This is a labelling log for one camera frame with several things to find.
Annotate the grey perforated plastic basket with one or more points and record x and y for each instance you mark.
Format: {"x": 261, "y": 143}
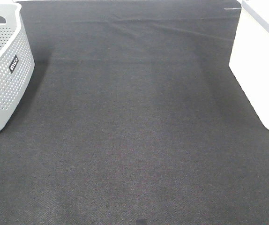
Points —
{"x": 16, "y": 59}

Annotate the white plastic basket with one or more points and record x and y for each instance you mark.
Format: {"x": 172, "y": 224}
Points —
{"x": 249, "y": 60}

